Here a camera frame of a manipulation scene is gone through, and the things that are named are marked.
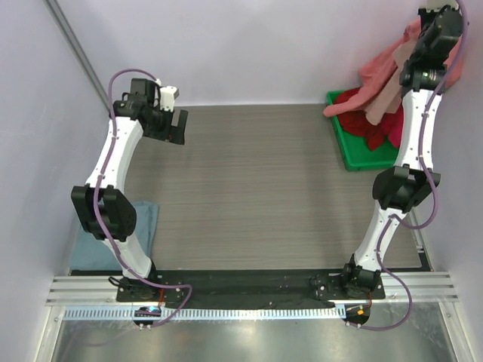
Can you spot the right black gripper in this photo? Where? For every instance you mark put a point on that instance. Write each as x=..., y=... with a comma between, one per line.
x=426, y=13

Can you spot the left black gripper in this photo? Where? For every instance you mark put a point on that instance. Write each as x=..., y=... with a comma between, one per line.
x=172, y=133

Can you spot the salmon pink t-shirt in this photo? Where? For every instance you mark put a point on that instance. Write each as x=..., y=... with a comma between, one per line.
x=380, y=91

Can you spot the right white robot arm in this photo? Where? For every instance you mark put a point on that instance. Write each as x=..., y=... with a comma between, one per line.
x=397, y=190

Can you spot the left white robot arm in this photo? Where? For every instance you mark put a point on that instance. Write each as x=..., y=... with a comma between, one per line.
x=101, y=205

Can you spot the red t-shirt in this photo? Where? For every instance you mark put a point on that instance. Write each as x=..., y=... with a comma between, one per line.
x=355, y=122

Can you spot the green plastic bin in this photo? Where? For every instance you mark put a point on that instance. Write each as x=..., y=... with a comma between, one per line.
x=357, y=156

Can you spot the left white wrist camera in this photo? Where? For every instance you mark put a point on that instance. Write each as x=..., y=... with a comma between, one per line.
x=168, y=95

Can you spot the left aluminium corner post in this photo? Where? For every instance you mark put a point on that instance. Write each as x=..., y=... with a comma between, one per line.
x=74, y=44

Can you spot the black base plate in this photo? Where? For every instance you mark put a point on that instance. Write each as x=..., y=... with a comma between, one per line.
x=251, y=289

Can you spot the aluminium front rail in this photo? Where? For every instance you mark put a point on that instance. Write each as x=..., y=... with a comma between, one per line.
x=424, y=286

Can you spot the slotted cable duct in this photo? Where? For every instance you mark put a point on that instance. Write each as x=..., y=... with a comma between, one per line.
x=138, y=313

